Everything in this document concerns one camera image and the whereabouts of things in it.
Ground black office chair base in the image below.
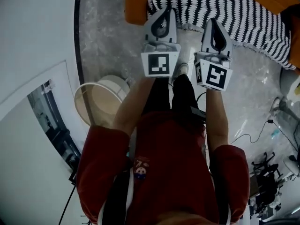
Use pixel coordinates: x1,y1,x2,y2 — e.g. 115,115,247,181
251,151,282,180

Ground person's right forearm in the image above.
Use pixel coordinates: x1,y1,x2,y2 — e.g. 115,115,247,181
205,89,230,150

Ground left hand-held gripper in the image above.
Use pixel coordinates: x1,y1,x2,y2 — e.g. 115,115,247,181
141,7,182,78

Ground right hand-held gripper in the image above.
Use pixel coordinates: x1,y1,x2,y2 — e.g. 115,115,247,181
194,18,233,92

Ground person's left forearm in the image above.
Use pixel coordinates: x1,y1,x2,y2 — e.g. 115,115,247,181
112,77,153,138

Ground dark glass window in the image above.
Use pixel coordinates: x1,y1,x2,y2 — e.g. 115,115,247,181
26,78,82,173

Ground black white striped blanket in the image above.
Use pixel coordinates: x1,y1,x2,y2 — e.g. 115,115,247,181
146,0,297,70

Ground black floor cable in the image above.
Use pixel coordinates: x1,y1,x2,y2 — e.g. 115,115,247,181
228,119,275,145

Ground person's white shoe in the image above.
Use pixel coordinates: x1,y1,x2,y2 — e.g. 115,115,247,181
172,62,189,84

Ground grey rug black border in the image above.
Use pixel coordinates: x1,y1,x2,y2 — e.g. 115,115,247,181
74,0,300,164

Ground tall square orange cushion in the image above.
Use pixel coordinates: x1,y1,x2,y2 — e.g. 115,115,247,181
279,4,300,68

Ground black waist device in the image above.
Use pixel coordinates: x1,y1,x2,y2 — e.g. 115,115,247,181
189,106,207,120

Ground person's red shirt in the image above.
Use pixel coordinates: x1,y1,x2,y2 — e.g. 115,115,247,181
75,111,251,225

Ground white round basket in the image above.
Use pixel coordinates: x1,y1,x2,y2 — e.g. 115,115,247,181
74,75,130,127

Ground person's black trousers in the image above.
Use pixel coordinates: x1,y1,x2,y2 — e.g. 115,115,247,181
142,74,200,117

